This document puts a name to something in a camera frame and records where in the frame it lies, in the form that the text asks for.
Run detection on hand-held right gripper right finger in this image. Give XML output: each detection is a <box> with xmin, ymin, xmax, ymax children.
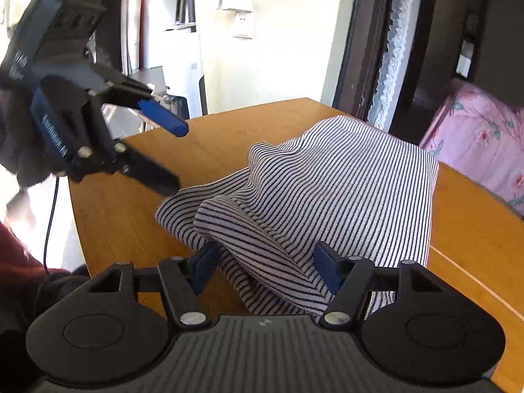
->
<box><xmin>313</xmin><ymin>241</ymin><xmax>446</xmax><ymax>329</ymax></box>

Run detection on white lace curtain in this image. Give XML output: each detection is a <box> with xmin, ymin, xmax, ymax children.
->
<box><xmin>368</xmin><ymin>0</ymin><xmax>424</xmax><ymax>132</ymax></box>

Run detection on white card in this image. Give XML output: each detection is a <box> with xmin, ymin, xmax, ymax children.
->
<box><xmin>456</xmin><ymin>53</ymin><xmax>476</xmax><ymax>78</ymax></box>

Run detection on white appliance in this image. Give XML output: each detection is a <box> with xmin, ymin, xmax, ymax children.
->
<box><xmin>161</xmin><ymin>30</ymin><xmax>207</xmax><ymax>119</ymax></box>

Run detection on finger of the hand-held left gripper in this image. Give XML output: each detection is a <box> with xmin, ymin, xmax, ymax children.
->
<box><xmin>88</xmin><ymin>65</ymin><xmax>189</xmax><ymax>137</ymax></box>
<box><xmin>69</xmin><ymin>141</ymin><xmax>181</xmax><ymax>196</ymax></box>

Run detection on grey striped pants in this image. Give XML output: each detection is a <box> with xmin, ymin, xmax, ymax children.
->
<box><xmin>155</xmin><ymin>115</ymin><xmax>440</xmax><ymax>316</ymax></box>

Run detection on person's maroon sweater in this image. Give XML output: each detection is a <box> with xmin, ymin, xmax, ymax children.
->
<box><xmin>0</xmin><ymin>221</ymin><xmax>91</xmax><ymax>381</ymax></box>

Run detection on person's left hand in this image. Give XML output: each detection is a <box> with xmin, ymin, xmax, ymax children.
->
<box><xmin>0</xmin><ymin>88</ymin><xmax>69</xmax><ymax>188</ymax></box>

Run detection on white wall box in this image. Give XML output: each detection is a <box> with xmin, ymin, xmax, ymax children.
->
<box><xmin>216</xmin><ymin>0</ymin><xmax>255</xmax><ymax>14</ymax></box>

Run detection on pink floral bed blanket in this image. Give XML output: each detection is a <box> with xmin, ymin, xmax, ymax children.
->
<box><xmin>420</xmin><ymin>80</ymin><xmax>524</xmax><ymax>217</ymax></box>

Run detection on dark bedroom shelf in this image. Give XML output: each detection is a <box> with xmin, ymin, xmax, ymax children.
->
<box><xmin>450</xmin><ymin>0</ymin><xmax>494</xmax><ymax>86</ymax></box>

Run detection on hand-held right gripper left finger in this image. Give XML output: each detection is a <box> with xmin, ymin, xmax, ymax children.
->
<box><xmin>84</xmin><ymin>242</ymin><xmax>219</xmax><ymax>329</ymax></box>

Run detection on black cable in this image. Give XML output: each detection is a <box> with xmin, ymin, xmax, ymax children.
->
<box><xmin>43</xmin><ymin>176</ymin><xmax>59</xmax><ymax>274</ymax></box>

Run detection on dark brown door frame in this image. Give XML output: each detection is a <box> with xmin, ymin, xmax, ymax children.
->
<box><xmin>331</xmin><ymin>0</ymin><xmax>435</xmax><ymax>140</ymax></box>

